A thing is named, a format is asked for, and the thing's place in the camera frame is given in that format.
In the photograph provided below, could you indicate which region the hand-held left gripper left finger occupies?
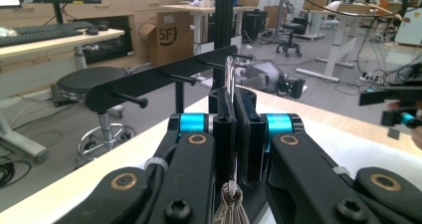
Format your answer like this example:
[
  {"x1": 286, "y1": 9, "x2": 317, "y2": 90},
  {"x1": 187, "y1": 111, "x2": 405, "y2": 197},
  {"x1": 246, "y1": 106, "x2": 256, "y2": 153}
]
[{"x1": 169, "y1": 87, "x2": 238, "y2": 185}]

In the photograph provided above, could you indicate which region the black metal frame post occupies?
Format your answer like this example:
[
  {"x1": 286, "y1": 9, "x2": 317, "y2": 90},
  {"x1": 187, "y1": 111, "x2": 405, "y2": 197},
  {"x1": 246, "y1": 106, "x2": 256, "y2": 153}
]
[{"x1": 213, "y1": 0, "x2": 236, "y2": 52}]

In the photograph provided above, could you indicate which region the cardboard box with black logo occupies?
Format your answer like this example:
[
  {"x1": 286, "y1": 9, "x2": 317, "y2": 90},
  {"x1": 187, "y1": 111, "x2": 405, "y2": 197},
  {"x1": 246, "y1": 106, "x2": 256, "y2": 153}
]
[{"x1": 138, "y1": 11, "x2": 195, "y2": 68}]

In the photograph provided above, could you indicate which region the white standing desk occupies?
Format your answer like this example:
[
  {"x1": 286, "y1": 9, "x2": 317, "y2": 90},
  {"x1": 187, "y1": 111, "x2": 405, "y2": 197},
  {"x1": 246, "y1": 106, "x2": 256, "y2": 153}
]
[{"x1": 295, "y1": 3, "x2": 399, "y2": 83}]

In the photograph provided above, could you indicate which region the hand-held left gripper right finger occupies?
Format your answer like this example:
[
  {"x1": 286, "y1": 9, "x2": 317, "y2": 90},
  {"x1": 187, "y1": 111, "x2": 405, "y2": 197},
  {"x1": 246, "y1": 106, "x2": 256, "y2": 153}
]
[{"x1": 233, "y1": 88, "x2": 305, "y2": 186}]

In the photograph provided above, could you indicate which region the black key rack with tray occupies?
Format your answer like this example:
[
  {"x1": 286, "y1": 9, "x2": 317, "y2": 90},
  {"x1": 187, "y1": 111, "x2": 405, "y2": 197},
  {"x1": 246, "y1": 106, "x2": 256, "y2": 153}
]
[{"x1": 84, "y1": 44, "x2": 255, "y2": 116}]

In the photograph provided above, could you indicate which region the wooden desk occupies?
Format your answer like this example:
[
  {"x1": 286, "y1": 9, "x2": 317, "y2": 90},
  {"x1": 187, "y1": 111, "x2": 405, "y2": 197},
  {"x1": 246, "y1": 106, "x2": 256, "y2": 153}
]
[{"x1": 0, "y1": 28, "x2": 126, "y2": 73}]

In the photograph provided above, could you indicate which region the key ring with coloured tags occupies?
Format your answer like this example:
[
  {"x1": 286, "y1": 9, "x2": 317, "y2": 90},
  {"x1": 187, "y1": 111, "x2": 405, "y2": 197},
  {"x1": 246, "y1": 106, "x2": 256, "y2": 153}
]
[{"x1": 212, "y1": 55, "x2": 251, "y2": 224}]

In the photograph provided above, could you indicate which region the white foam mat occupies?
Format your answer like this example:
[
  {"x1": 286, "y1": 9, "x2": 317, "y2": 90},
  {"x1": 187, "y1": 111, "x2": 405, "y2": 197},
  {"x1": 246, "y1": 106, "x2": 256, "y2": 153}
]
[{"x1": 99, "y1": 115, "x2": 422, "y2": 224}]

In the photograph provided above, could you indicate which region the black office chair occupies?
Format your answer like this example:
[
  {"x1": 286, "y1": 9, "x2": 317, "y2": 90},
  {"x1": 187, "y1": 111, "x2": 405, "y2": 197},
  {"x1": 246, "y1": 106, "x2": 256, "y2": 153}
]
[{"x1": 276, "y1": 22, "x2": 304, "y2": 59}]

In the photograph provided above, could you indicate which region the black keyboard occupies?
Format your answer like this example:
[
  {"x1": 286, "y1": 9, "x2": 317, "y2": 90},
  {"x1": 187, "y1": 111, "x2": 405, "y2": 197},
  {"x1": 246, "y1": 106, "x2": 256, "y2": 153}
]
[{"x1": 0, "y1": 20, "x2": 97, "y2": 49}]

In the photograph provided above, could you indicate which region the black round stool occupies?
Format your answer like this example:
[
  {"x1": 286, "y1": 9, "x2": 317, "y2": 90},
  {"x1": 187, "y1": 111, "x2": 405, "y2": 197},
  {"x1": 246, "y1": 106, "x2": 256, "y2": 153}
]
[{"x1": 55, "y1": 66, "x2": 139, "y2": 162}]

